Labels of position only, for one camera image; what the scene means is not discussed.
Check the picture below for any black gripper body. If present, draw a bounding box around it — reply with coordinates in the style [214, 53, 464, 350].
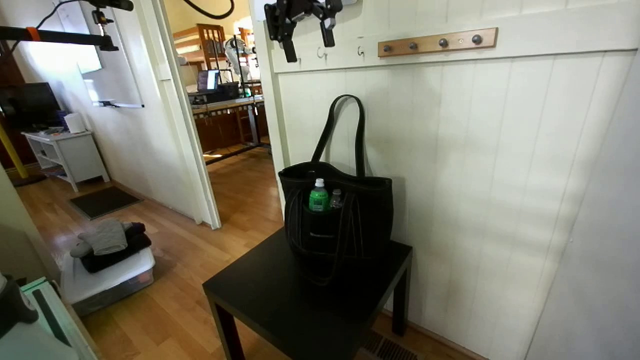
[262, 0, 345, 37]

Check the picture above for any green bottle white cap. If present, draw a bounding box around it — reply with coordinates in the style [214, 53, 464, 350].
[305, 176, 331, 215]

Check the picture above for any black tote bag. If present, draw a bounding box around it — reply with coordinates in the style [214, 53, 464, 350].
[276, 93, 395, 289]

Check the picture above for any laptop screen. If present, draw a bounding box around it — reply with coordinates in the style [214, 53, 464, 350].
[196, 69, 222, 94]

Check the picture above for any wooden shelf unit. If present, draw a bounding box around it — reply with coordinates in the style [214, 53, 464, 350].
[169, 22, 228, 72]

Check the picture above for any dark wooden counter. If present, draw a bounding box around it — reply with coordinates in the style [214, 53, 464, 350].
[190, 94, 269, 157]

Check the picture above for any wooden peg rack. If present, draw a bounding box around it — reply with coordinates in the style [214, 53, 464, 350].
[375, 26, 500, 61]

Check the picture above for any black stand bar orange clip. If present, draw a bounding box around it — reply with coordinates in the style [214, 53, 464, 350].
[0, 25, 119, 55]

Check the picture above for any white box on cabinet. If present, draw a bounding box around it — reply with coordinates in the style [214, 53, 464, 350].
[61, 111, 89, 134]

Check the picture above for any dark door mat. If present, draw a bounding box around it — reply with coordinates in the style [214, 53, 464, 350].
[67, 184, 139, 220]

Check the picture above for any white small cabinet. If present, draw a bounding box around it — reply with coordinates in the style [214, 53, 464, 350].
[22, 128, 109, 195]

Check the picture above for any black side table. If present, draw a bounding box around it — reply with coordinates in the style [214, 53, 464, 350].
[201, 227, 414, 360]

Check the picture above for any black folded cloth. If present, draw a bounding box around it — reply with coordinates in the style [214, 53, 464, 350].
[80, 220, 153, 276]

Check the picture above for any black monitor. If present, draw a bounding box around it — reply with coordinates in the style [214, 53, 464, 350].
[0, 80, 66, 134]

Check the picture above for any grey folded cloth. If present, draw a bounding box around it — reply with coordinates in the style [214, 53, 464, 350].
[69, 218, 130, 261]

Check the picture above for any yellow pole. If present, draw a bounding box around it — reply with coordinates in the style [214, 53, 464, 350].
[0, 122, 30, 180]

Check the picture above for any white flat box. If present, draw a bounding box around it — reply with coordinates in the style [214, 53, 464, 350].
[57, 247, 157, 317]

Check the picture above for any floor vent grille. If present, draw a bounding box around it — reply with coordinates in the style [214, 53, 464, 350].
[362, 333, 419, 360]

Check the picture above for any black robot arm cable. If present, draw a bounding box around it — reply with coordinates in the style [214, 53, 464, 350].
[181, 0, 235, 22]

